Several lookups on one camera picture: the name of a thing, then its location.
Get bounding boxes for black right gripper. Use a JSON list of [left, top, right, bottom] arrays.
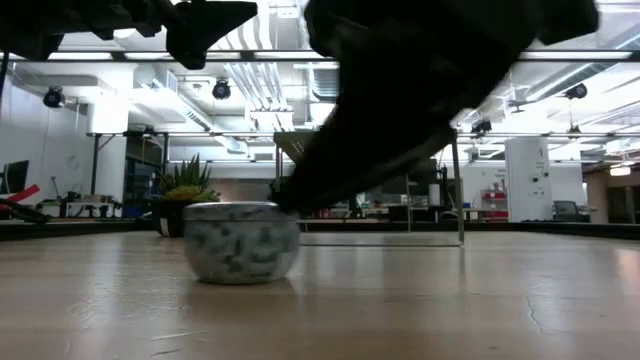
[[277, 0, 540, 214]]

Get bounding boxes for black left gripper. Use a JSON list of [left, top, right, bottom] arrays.
[[0, 0, 259, 70]]

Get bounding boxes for black ceiling spotlight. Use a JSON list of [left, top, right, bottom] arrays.
[[564, 82, 589, 101], [211, 78, 233, 101], [42, 87, 66, 109]]

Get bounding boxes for red parts bin rack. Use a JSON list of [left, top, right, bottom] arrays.
[[479, 188, 509, 221]]

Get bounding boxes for potted green succulent plant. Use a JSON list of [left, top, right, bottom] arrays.
[[151, 153, 222, 239]]

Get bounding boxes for tall white cabinet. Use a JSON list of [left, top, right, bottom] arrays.
[[504, 137, 554, 223]]

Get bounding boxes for dark mesh office chair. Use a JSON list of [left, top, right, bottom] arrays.
[[552, 199, 597, 223]]

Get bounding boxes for black computer monitor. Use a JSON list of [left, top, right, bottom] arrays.
[[0, 159, 30, 197]]

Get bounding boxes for red padded handle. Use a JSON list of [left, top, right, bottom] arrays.
[[0, 183, 41, 207]]

